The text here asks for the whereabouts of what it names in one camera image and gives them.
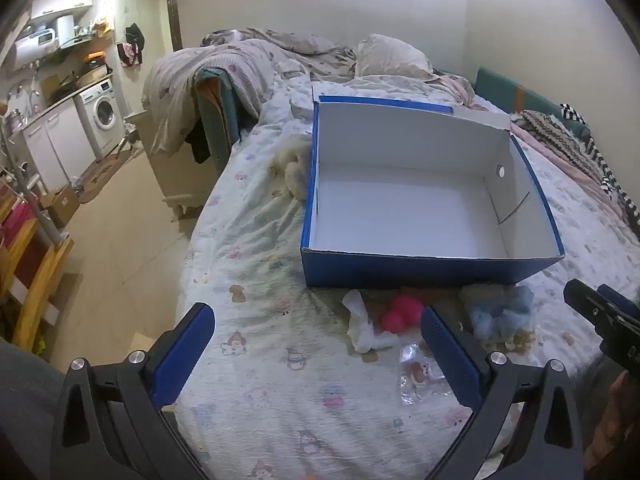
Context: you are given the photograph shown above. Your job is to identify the small brown fluffy hair tie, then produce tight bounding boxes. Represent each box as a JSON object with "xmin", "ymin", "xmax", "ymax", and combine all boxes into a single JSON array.
[{"xmin": 505, "ymin": 330, "xmax": 536, "ymax": 354}]

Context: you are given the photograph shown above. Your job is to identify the white kitchen cabinet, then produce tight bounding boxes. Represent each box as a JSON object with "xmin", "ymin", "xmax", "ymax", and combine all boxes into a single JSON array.
[{"xmin": 21, "ymin": 104, "xmax": 97, "ymax": 194}]

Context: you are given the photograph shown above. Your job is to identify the white soft cloth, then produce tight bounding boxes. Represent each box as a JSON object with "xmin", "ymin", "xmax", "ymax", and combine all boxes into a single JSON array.
[{"xmin": 342, "ymin": 290, "xmax": 397, "ymax": 353}]

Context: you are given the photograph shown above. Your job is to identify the teal headboard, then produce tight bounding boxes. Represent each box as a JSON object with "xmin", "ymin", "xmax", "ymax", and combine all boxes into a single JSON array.
[{"xmin": 475, "ymin": 66, "xmax": 591, "ymax": 136}]

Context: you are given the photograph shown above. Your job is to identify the clear plastic bag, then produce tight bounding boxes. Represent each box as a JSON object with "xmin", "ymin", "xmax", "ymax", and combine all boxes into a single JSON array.
[{"xmin": 398, "ymin": 342, "xmax": 452, "ymax": 406}]

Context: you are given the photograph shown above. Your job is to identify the patterned quilt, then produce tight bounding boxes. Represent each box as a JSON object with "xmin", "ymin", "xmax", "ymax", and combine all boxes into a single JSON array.
[{"xmin": 142, "ymin": 27, "xmax": 361, "ymax": 158}]

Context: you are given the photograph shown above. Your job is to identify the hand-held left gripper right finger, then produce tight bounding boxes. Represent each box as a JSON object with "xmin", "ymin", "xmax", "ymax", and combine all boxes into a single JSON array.
[{"xmin": 420, "ymin": 305, "xmax": 586, "ymax": 480}]

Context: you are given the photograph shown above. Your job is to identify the metal pole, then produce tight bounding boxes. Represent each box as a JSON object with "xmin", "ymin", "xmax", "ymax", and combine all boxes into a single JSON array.
[{"xmin": 0, "ymin": 125, "xmax": 67, "ymax": 247}]

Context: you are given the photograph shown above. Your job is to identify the white water heater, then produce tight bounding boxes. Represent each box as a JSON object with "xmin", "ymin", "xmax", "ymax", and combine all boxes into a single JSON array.
[{"xmin": 11, "ymin": 29, "xmax": 59, "ymax": 72}]

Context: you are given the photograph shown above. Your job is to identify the dark door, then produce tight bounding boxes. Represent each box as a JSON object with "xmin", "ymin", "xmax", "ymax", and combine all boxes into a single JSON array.
[{"xmin": 165, "ymin": 0, "xmax": 184, "ymax": 54}]

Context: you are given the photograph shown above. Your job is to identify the printed bed sheet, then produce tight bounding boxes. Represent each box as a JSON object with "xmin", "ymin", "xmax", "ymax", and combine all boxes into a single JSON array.
[{"xmin": 172, "ymin": 67, "xmax": 640, "ymax": 480}]

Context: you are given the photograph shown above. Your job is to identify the zigzag knit blanket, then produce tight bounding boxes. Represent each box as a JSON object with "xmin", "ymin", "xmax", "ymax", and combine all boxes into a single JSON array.
[{"xmin": 514, "ymin": 110, "xmax": 597, "ymax": 173}]

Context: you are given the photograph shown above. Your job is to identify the red cloth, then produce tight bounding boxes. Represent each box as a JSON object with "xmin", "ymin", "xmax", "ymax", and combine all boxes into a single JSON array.
[{"xmin": 0, "ymin": 200, "xmax": 37, "ymax": 281}]

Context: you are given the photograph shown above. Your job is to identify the beige pillow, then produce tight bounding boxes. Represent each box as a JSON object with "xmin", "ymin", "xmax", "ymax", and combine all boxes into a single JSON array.
[{"xmin": 355, "ymin": 34, "xmax": 434, "ymax": 79}]

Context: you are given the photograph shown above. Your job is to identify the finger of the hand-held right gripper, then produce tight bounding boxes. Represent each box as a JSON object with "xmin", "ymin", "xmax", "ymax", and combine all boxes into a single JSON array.
[
  {"xmin": 597, "ymin": 284, "xmax": 640, "ymax": 322},
  {"xmin": 563, "ymin": 279, "xmax": 608, "ymax": 333}
]

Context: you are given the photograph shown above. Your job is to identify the blue cardboard box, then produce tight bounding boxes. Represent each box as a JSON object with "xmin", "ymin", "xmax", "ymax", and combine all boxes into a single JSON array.
[{"xmin": 300, "ymin": 85, "xmax": 566, "ymax": 289}]

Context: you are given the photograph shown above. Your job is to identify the black white striped cloth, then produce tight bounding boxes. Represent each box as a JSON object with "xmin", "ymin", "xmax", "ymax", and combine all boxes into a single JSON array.
[{"xmin": 559, "ymin": 102, "xmax": 640, "ymax": 241}]

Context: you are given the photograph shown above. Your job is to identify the yellow wooden chair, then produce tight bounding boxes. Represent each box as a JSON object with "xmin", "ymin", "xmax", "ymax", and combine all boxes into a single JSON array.
[{"xmin": 0, "ymin": 180, "xmax": 76, "ymax": 357}]

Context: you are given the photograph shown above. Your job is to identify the person's grey clothing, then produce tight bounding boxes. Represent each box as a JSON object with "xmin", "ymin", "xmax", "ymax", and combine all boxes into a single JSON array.
[{"xmin": 0, "ymin": 337, "xmax": 72, "ymax": 480}]

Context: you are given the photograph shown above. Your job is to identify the white fluffy plush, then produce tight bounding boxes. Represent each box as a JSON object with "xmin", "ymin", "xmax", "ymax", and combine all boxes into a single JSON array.
[{"xmin": 272, "ymin": 135, "xmax": 314, "ymax": 202}]

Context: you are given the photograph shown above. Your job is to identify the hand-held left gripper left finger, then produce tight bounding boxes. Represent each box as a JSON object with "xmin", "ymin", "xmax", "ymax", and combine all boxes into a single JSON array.
[{"xmin": 50, "ymin": 302, "xmax": 216, "ymax": 480}]

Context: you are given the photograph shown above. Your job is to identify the white wall cabinet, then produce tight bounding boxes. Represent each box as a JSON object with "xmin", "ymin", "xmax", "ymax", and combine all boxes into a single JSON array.
[{"xmin": 31, "ymin": 0, "xmax": 94, "ymax": 22}]

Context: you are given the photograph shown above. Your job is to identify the person's right hand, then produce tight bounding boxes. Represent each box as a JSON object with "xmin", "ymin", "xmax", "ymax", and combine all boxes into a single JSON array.
[{"xmin": 585, "ymin": 371, "xmax": 640, "ymax": 467}]

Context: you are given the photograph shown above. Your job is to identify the brown floor rug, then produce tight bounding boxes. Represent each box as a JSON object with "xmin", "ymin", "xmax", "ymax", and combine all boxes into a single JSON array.
[{"xmin": 77, "ymin": 147, "xmax": 139, "ymax": 205}]

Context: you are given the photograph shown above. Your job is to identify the light blue fluffy scrunchie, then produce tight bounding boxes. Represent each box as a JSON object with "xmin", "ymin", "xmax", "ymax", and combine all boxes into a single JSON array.
[{"xmin": 472, "ymin": 285, "xmax": 534, "ymax": 344}]

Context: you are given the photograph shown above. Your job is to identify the white washing machine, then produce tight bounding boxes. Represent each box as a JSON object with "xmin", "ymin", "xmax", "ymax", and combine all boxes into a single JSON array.
[{"xmin": 74, "ymin": 77, "xmax": 127, "ymax": 159}]

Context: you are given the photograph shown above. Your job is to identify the hanging clothes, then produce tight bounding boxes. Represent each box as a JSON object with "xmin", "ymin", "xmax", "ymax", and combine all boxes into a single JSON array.
[{"xmin": 117, "ymin": 22, "xmax": 146, "ymax": 69}]

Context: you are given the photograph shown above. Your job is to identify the pink ball toy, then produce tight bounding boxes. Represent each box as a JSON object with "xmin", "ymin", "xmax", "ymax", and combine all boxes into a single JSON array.
[{"xmin": 381, "ymin": 294, "xmax": 424, "ymax": 332}]

